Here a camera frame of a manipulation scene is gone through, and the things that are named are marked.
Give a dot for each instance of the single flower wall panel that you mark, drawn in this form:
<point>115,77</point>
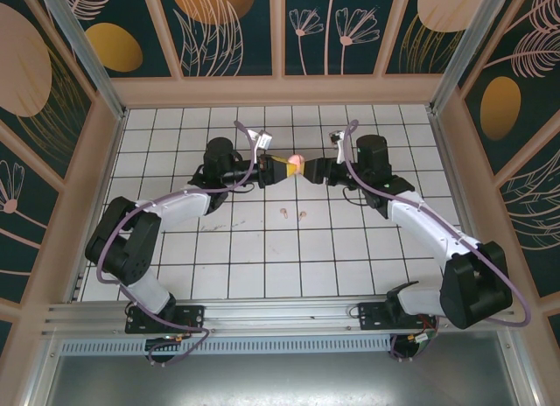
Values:
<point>22,231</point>

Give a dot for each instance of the pink circle gold grass panel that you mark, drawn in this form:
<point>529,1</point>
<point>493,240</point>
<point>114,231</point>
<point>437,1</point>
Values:
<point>437,8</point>

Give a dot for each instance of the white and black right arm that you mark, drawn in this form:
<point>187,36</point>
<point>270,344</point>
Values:
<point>420,222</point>

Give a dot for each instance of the aluminium corner post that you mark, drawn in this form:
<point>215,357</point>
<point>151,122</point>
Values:
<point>89,60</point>
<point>462,51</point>

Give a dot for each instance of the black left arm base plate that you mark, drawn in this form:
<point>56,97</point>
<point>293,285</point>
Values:
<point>188,316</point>

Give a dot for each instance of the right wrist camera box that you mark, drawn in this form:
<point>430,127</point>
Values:
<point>337,137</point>

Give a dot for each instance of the grey metal sheet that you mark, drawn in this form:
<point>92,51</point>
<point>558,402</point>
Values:
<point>280,380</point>

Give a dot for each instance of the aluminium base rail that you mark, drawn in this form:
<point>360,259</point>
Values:
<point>280,316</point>

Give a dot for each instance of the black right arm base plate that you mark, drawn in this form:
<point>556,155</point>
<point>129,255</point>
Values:
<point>372,316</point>

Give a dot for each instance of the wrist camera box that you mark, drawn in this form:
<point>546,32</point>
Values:
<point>263,140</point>
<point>337,137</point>

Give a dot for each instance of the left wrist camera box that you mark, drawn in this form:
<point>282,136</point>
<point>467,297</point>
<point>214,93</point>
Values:
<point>263,140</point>

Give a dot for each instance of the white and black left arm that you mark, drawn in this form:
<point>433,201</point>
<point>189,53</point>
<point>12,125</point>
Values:
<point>175,207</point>

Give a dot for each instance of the flower print wall panel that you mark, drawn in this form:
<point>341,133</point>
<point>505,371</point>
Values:
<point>315,47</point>

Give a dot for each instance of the big pink circle wall panel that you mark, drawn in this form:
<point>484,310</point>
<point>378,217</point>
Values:
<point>22,65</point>

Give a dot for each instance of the pink earbud charging case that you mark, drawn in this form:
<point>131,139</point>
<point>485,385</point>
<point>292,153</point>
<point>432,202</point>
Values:
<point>297,161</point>

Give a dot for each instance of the orange circle grass wall panel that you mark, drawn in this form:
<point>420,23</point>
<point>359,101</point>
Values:
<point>210,3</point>

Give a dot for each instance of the feather orange circle wall panel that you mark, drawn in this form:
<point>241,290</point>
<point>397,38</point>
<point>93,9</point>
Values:
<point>501,108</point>

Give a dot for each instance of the aluminium side rail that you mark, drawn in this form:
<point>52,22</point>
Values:
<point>443,161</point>
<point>110,161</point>

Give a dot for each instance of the orange oval leaf wall panel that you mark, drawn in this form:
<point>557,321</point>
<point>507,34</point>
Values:
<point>114,47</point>

